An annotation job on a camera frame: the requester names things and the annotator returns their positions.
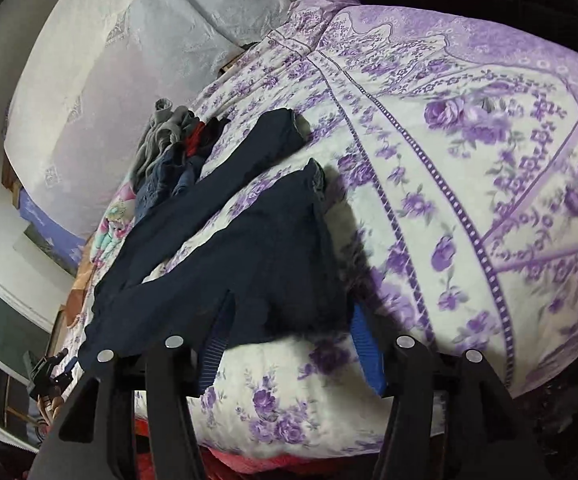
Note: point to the purple floral bedsheet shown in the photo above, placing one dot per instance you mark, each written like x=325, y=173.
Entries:
x=469, y=210

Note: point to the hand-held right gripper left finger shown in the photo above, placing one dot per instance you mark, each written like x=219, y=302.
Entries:
x=214, y=350

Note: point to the folded teal pink floral blanket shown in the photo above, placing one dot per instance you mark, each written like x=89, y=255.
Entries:
x=114, y=225

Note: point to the wooden box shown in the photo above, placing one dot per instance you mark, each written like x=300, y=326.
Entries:
x=230, y=64

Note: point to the red cloth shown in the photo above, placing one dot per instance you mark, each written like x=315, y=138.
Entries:
x=195, y=139

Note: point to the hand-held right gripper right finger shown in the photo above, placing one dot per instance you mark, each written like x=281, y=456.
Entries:
x=369, y=355

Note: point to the blue printed cloth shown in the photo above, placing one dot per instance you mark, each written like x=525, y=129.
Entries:
x=51, y=220

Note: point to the navy pants with grey waistband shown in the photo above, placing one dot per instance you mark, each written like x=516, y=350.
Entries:
x=249, y=250

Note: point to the grey garment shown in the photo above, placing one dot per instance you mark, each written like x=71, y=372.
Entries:
x=161, y=130

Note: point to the blue jeans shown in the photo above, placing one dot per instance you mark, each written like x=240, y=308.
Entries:
x=164, y=180

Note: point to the orange brown cloth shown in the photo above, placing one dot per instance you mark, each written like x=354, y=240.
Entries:
x=76, y=300

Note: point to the white lace cover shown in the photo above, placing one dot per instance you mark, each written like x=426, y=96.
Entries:
x=119, y=60

